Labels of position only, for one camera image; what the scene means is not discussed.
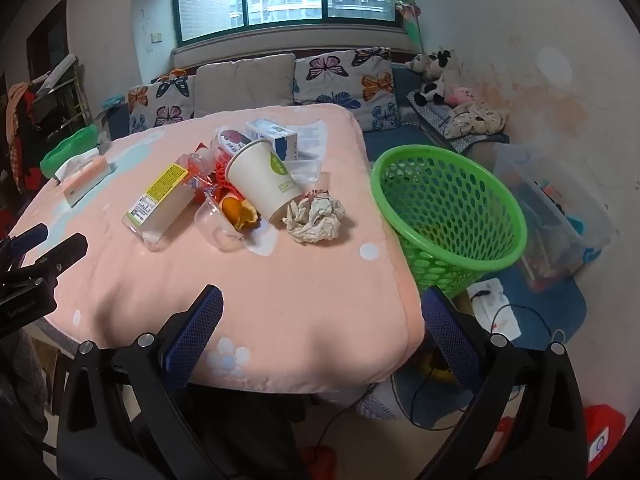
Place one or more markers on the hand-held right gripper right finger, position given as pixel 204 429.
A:
pixel 450 330

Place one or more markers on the pink plush toy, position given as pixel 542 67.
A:
pixel 462 95

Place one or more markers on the spotted beige cloth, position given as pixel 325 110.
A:
pixel 475 120

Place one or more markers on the clear plastic cup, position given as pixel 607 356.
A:
pixel 215 232

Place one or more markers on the colourful pinwheel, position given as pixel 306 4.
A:
pixel 406 2

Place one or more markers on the grey plush toy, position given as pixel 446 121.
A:
pixel 417 63

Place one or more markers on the small butterfly print pillow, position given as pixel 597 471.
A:
pixel 160 105

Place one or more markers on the white paper ball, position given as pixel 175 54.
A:
pixel 315 217

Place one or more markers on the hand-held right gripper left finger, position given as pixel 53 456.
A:
pixel 197 330

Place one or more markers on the clear plastic container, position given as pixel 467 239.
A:
pixel 310 142

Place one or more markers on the clear jelly cup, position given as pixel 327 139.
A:
pixel 230 141

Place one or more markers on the cow plush toy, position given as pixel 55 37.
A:
pixel 445 67

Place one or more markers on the white wall outlet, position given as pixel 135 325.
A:
pixel 156 37

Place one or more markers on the white blue milk carton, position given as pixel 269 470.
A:
pixel 272 132

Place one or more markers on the blue sofa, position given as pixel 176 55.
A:
pixel 395 137

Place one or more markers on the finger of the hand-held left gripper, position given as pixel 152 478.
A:
pixel 62 255
pixel 30 240

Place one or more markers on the grey star print stool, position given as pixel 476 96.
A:
pixel 377 400

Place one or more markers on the green plastic mesh basket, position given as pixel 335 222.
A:
pixel 380 182

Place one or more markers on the beige cushion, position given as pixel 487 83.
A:
pixel 240 85

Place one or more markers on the teal plastic item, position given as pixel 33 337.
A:
pixel 114 102

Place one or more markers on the orange snack wrapper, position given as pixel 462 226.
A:
pixel 222 176

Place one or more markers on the orange peel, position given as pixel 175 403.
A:
pixel 235 210

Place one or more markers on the clear bottle yellow label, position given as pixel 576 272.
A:
pixel 160 195

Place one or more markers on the large butterfly print pillow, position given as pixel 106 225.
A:
pixel 345 85

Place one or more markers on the hanging orange clothes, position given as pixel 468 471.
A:
pixel 17 125

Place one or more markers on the white plastic bag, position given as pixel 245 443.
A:
pixel 505 327

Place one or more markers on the blue floor mat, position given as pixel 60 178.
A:
pixel 550 305

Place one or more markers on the metal rack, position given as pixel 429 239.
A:
pixel 65 95

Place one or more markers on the white paper cup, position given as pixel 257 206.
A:
pixel 265 185

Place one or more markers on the pile of colourful toys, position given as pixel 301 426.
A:
pixel 550 240

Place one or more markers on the pink tissue pack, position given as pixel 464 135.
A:
pixel 85 180

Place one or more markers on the clear plastic storage bin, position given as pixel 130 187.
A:
pixel 550 210

